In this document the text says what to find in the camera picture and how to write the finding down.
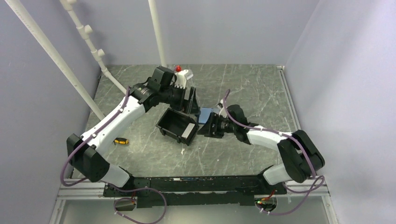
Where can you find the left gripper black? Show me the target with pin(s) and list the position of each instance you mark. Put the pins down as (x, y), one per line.
(193, 108)

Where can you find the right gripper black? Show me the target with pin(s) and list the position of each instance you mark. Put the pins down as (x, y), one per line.
(215, 119)

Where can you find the blue leather card holder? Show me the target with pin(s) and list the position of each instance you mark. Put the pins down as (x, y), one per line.
(204, 115)

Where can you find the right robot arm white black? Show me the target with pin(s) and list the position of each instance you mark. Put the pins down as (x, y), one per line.
(300, 157)

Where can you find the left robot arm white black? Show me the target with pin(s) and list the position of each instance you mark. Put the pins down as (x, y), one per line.
(85, 152)

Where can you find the stack of cards in tray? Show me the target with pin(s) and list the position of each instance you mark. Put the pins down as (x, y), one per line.
(189, 130)

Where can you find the black card tray box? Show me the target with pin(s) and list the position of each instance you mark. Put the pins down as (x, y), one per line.
(173, 123)

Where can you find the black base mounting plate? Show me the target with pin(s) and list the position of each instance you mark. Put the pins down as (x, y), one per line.
(198, 190)

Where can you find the yellow black screwdriver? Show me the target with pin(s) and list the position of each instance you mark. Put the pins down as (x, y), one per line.
(121, 141)

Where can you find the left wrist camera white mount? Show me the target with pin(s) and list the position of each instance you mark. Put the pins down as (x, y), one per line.
(182, 76)

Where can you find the white PVC pipe frame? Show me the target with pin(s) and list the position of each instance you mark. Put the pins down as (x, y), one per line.
(32, 88)

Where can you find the aluminium extrusion rail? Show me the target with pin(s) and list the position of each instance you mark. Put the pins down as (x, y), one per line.
(87, 190)

